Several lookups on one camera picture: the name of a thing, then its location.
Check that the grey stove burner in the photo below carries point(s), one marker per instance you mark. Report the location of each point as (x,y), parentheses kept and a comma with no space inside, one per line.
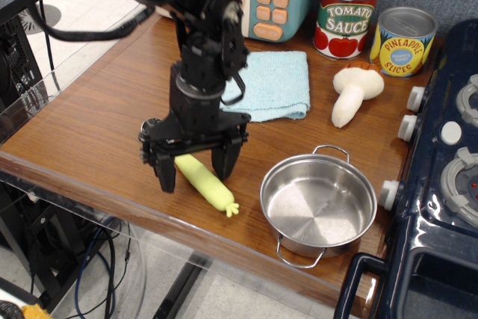
(458,185)
(463,101)

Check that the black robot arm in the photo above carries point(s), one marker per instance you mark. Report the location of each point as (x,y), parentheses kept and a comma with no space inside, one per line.
(213,52)

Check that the black computer tower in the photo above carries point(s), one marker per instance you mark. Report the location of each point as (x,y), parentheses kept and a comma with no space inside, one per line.
(20,73)

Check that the white stove knob middle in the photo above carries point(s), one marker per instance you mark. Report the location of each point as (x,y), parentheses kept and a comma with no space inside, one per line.
(407,127)

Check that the white stove knob upper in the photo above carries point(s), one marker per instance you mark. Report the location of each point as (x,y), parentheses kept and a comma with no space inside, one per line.
(415,98)

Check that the pineapple slices can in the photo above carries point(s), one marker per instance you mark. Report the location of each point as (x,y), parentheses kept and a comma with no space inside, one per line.
(402,40)

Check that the grey stove burner lower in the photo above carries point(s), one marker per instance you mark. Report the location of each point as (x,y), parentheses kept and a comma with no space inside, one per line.
(458,185)

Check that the light blue folded cloth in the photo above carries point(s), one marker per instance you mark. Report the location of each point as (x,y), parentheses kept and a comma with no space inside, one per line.
(276,86)

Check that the silver metal pot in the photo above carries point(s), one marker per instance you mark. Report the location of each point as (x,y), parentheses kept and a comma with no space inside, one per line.
(317,205)

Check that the dark blue toy stove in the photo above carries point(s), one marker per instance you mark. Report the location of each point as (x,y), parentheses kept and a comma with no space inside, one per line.
(430,266)

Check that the white plush mushroom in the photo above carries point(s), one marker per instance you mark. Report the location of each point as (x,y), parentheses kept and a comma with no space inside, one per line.
(356,82)

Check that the grey stove burner upper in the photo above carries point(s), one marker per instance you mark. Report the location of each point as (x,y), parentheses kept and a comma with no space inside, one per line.
(463,101)

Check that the tomato sauce can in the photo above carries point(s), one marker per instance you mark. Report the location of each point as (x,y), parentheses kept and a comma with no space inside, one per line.
(342,27)

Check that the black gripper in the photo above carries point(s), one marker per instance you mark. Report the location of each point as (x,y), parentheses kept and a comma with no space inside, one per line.
(195,122)

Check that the white stove knob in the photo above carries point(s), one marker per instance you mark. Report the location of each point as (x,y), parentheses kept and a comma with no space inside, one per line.
(415,98)
(388,194)
(407,127)

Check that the white stove knob lower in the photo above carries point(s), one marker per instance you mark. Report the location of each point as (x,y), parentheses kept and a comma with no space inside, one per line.
(388,194)

